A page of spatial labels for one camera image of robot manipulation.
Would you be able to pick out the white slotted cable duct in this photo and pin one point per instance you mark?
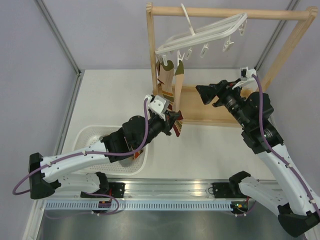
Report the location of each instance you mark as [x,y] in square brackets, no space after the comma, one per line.
[140,205]

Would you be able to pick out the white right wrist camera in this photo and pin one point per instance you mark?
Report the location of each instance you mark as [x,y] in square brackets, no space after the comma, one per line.
[246,77]

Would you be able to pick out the wooden hanging rack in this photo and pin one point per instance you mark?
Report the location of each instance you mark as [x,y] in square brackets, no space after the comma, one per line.
[193,110]

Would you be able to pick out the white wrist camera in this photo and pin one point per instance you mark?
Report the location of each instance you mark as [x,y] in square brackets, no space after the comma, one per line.
[157,104]
[246,77]

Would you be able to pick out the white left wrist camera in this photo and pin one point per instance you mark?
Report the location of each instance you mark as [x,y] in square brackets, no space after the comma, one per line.
[157,104]

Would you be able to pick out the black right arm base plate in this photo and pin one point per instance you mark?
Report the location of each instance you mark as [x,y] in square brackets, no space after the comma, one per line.
[222,190]

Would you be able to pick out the aluminium mounting rail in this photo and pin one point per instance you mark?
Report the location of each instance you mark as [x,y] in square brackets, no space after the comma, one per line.
[165,190]

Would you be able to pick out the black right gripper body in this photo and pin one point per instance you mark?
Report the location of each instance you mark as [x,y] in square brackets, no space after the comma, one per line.
[231,99]

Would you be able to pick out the white perforated plastic basket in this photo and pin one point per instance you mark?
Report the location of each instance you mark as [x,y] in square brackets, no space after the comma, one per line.
[127,167]

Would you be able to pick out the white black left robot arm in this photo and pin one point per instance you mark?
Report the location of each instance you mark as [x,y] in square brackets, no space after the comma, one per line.
[51,174]

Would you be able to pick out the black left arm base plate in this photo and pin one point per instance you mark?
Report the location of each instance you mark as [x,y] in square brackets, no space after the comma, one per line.
[114,189]

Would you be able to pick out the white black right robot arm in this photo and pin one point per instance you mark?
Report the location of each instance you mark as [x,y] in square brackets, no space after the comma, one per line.
[297,208]

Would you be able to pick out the beige sock olive toe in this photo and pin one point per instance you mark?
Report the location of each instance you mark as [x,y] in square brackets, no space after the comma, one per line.
[179,79]
[166,75]

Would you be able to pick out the white plastic clip hanger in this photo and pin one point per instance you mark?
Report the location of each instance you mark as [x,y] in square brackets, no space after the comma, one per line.
[183,43]

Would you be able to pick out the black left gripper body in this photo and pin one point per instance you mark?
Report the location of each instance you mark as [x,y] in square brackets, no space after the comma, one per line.
[166,127]

